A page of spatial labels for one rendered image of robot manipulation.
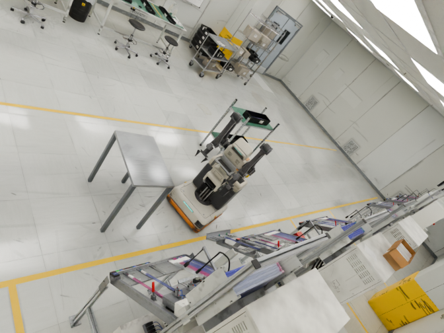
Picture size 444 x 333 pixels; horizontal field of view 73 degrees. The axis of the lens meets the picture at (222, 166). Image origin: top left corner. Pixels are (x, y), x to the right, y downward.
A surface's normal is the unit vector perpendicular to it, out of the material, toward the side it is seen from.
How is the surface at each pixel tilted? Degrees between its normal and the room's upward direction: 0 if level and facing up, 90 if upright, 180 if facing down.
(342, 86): 90
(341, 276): 90
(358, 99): 90
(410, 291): 90
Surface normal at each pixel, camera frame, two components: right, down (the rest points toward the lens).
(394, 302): -0.66, -0.01
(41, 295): 0.57, -0.64
